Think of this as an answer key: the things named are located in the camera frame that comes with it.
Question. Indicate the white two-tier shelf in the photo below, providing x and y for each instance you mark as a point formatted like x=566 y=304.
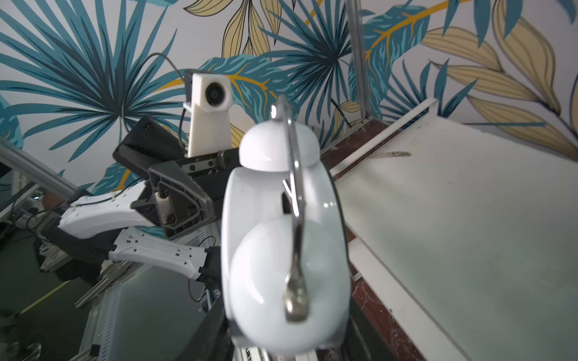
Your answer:
x=469 y=240

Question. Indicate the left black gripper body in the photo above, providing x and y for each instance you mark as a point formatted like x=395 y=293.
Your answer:
x=180 y=194

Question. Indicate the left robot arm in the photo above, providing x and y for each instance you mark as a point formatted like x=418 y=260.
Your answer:
x=97 y=228

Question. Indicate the white chrome twin-bell alarm clock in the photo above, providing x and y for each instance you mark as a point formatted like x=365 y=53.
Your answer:
x=284 y=258

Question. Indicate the right aluminium frame post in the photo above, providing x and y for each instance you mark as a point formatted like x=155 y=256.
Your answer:
x=359 y=88

